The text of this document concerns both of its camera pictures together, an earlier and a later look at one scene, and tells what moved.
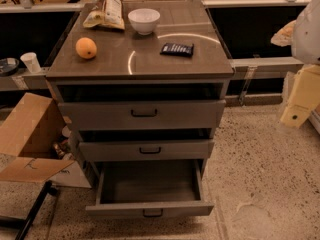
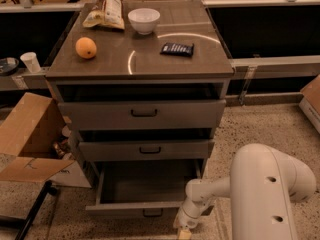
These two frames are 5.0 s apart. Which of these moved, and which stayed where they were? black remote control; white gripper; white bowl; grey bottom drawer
Moved: white gripper
Stayed: white bowl; grey bottom drawer; black remote control
